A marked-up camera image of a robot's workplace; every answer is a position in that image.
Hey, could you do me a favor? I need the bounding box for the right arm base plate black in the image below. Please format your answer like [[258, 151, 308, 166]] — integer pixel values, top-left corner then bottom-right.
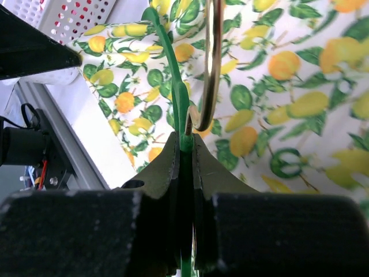
[[1, 103, 74, 190]]

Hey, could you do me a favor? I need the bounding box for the green plastic hanger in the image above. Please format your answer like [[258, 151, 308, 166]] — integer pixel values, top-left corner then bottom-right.
[[140, 0, 225, 277]]

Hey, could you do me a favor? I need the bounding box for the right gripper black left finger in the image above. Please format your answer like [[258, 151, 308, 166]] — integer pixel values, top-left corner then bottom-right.
[[1, 133, 179, 276]]

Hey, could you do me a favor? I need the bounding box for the white plastic basket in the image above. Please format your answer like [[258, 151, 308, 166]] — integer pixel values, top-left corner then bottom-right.
[[8, 0, 119, 84]]

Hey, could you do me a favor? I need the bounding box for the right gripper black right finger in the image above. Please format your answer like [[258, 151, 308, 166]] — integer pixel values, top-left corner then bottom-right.
[[192, 134, 368, 276]]

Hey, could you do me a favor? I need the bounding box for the lemon print skirt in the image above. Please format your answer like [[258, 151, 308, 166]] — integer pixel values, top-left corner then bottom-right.
[[69, 1, 368, 208]]

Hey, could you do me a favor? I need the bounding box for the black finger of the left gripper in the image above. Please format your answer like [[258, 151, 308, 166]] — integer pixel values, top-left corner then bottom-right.
[[1, 6, 81, 80]]

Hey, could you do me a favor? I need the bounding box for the aluminium rail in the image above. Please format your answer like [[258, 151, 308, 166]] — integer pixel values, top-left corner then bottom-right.
[[15, 81, 109, 190]]

